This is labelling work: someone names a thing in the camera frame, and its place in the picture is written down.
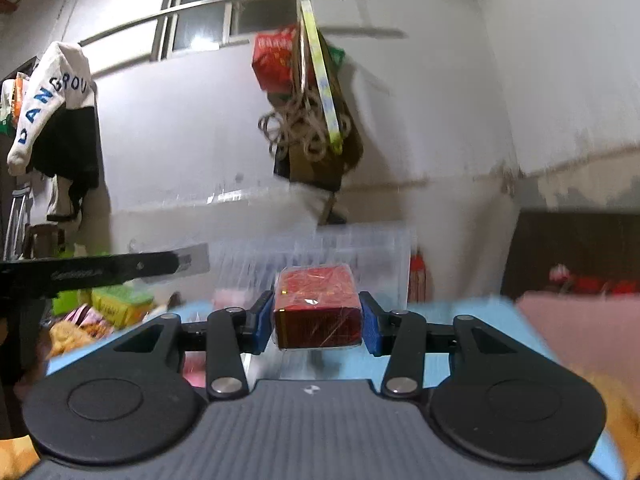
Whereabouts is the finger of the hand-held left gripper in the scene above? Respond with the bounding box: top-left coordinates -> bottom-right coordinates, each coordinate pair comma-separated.
134,249 -> 182,282

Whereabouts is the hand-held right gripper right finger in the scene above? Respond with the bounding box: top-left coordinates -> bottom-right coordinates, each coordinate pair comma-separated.
359,291 -> 526,400

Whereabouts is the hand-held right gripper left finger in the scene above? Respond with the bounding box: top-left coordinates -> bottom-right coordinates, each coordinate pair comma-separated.
114,291 -> 276,401

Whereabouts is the red box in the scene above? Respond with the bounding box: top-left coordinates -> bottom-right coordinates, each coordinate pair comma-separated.
272,263 -> 363,351

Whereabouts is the clear plastic basket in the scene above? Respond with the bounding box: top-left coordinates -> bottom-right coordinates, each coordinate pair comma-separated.
210,225 -> 418,311

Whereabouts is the green shopping bag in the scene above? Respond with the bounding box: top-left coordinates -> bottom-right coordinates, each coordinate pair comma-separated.
52,245 -> 108,317

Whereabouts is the pink printed bag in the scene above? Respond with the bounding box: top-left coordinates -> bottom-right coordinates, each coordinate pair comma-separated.
64,305 -> 115,338

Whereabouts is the yellow-green container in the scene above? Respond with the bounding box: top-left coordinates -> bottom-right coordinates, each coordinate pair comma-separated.
90,285 -> 155,329

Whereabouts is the red carton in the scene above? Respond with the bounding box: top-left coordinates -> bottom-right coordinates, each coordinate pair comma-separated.
409,252 -> 427,303

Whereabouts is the brown cardboard piece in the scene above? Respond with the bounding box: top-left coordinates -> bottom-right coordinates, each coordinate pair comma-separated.
317,192 -> 347,226

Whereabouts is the white black hoodie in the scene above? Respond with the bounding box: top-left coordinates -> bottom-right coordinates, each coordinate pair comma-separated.
6,41 -> 101,223

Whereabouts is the brown hanging bag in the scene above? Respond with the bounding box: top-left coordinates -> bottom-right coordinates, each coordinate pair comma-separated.
272,35 -> 365,193

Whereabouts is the pink blanket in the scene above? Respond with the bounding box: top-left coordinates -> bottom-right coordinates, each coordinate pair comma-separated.
515,292 -> 640,391

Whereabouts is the dark wooden headboard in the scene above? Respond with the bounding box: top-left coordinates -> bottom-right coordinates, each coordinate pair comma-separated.
502,210 -> 640,301

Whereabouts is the red plaid pillow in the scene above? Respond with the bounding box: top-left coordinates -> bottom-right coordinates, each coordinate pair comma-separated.
547,264 -> 640,297

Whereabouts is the red hanging bag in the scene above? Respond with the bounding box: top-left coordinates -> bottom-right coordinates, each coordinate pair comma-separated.
251,25 -> 306,93

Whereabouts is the window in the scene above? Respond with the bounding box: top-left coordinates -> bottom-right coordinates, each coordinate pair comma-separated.
150,0 -> 307,61

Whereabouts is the yellow printed blanket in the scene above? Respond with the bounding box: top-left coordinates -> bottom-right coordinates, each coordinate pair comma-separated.
582,367 -> 640,480

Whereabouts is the beige coiled cord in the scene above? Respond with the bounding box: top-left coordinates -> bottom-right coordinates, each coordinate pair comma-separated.
257,87 -> 333,161

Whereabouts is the yellow-green printed strap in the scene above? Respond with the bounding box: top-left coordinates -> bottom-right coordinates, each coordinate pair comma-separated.
297,0 -> 345,156

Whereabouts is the metal rail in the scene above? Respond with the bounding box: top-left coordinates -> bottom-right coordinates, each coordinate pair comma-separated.
80,0 -> 371,48

